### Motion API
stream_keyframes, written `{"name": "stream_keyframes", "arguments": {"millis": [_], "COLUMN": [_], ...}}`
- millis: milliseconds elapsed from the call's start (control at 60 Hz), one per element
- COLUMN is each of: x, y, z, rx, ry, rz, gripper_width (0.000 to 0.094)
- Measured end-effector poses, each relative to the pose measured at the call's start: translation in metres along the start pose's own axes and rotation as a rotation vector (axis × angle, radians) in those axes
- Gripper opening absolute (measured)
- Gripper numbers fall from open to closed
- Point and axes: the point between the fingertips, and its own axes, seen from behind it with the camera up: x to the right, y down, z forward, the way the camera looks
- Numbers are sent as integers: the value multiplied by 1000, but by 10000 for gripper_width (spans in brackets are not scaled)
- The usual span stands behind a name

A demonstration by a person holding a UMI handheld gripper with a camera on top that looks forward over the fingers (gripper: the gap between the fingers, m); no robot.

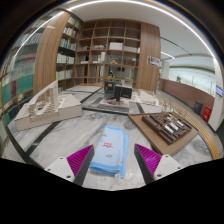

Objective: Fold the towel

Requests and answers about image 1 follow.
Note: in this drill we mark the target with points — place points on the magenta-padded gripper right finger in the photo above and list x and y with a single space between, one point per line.
151 163

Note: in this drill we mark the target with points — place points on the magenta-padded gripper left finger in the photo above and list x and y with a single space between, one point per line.
73 164

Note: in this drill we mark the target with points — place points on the light blue printed towel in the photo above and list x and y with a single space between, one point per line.
110 150

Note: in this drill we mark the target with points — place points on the flat wooden base board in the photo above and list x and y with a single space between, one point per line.
156 141

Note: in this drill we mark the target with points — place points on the white architectural building model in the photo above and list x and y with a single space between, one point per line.
46 110

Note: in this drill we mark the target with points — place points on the small white building model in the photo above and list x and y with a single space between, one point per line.
145 97

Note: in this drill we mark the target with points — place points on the black bin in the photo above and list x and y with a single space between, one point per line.
198 108

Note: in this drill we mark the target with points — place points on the glass-fronted book shelf unit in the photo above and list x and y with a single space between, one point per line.
18 83

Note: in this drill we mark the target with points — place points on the grey model base plate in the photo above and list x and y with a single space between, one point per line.
111 104

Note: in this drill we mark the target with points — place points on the wall screen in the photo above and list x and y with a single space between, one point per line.
219 90

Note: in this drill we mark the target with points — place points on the wall poster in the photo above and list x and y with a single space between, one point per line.
154 61

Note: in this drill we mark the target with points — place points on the wooden wall shelf unit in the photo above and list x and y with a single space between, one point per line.
100 50

